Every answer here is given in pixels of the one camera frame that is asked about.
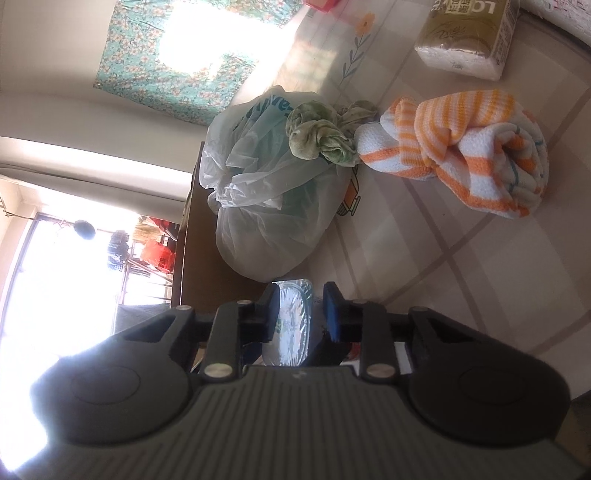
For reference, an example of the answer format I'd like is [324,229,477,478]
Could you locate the checked patterned floor mat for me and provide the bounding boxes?
[277,1,590,392]

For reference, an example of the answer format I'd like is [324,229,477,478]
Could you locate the green crumpled cloth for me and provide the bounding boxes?
[286,100,378,168]

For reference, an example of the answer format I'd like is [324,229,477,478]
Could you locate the teal floral curtain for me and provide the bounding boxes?
[94,1,304,126]

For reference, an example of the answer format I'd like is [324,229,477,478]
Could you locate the gold tissue paper pack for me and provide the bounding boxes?
[415,0,520,81]

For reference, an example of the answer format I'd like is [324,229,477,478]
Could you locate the red plastic crate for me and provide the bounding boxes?
[140,239,175,274]

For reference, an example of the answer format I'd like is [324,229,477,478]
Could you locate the orange striped white towel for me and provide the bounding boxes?
[355,90,549,219]

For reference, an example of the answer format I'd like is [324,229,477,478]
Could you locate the red wet wipes pack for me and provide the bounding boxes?
[303,0,341,13]

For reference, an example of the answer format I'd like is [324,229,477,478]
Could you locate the grey patterned cushion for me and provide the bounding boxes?
[114,303,170,334]

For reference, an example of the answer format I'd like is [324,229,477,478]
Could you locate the clear tissue pack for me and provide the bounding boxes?
[262,279,314,367]

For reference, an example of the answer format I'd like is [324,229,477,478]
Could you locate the brown cardboard box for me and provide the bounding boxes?
[170,140,279,370]

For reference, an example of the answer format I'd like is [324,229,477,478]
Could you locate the white translucent plastic bag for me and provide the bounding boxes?
[198,86,352,282]

